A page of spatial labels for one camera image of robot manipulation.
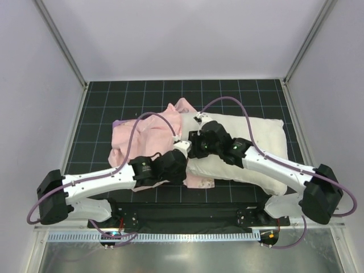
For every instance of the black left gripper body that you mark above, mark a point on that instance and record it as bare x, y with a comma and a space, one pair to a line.
178, 169

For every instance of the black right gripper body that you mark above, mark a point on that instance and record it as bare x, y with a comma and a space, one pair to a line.
194, 146

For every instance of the white pillow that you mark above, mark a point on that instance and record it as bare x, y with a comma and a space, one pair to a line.
270, 137

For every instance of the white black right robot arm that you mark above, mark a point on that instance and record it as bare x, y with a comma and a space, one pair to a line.
313, 197

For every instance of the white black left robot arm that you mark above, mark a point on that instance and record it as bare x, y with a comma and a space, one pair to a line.
70, 196

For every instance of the black gridded work mat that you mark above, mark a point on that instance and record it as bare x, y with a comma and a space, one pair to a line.
106, 102

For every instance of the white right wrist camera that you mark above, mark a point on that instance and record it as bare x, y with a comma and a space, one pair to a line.
202, 118

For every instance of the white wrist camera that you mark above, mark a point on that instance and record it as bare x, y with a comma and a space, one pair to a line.
183, 146
202, 118

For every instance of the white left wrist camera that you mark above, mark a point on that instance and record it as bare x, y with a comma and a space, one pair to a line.
183, 146

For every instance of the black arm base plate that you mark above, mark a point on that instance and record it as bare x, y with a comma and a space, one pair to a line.
190, 218

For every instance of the slotted grey cable duct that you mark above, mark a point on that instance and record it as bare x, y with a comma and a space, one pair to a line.
95, 236

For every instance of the left aluminium rail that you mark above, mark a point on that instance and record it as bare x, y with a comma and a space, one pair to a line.
71, 225

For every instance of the left aluminium frame post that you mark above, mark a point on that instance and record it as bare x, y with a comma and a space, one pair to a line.
49, 22

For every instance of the aluminium frame post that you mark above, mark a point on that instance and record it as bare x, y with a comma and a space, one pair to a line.
322, 16
49, 22

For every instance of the right aluminium frame post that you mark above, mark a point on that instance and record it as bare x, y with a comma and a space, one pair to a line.
322, 16

